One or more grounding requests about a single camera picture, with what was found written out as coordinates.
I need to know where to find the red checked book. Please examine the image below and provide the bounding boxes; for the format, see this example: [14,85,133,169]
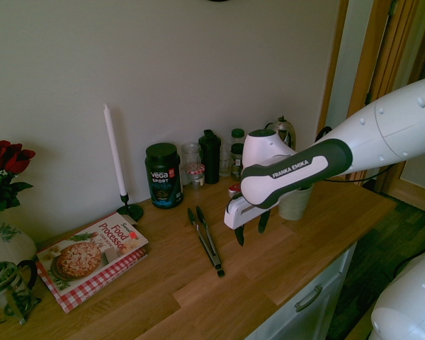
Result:
[36,247,149,315]

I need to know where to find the metal drawer handle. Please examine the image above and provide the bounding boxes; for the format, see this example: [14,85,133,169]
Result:
[294,285,324,313]

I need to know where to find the black candle holder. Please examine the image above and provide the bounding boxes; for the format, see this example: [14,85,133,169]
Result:
[117,193,145,220]

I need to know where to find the glass French press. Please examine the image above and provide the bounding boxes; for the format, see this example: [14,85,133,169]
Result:
[0,259,43,326]

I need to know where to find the dark Vega protein tub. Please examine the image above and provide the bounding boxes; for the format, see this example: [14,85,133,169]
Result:
[144,142,184,210]

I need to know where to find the wooden door frame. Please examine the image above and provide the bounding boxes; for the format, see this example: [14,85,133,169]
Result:
[317,0,425,200]

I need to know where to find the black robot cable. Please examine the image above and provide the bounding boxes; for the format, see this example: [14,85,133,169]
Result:
[316,125,414,186]

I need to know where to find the black-tipped metal tongs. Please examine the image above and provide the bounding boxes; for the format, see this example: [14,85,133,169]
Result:
[186,205,226,278]

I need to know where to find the black shaker bottle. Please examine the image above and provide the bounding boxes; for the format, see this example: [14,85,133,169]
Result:
[198,129,222,185]

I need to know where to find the clear drinking glass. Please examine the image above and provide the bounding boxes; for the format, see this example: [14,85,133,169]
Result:
[219,142,233,177]

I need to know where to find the pale green utensil holder cup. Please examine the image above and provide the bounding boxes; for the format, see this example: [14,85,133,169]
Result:
[277,183,315,222]

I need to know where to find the tall white candle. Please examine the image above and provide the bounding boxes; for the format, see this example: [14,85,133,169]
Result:
[103,103,127,197]

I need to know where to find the small jar with checked lid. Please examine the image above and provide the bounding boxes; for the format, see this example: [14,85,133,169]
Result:
[186,164,206,188]

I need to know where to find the clear glass jar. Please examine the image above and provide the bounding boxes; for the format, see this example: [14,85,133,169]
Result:
[181,142,203,186]

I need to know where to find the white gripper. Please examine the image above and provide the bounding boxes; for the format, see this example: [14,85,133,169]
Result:
[223,197,271,247]

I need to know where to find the Food Processor cookbook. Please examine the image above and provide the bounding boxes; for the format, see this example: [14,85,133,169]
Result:
[35,212,150,297]

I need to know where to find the red rose bouquet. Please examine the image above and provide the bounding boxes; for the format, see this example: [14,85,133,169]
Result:
[0,140,37,213]

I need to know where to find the white floral vase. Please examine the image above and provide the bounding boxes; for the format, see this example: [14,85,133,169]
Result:
[0,211,38,315]

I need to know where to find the stainless steel kettle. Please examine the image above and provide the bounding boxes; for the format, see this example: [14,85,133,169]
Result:
[263,115,298,152]

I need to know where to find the white kitchen cabinet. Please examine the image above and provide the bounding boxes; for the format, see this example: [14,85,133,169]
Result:
[246,243,358,340]

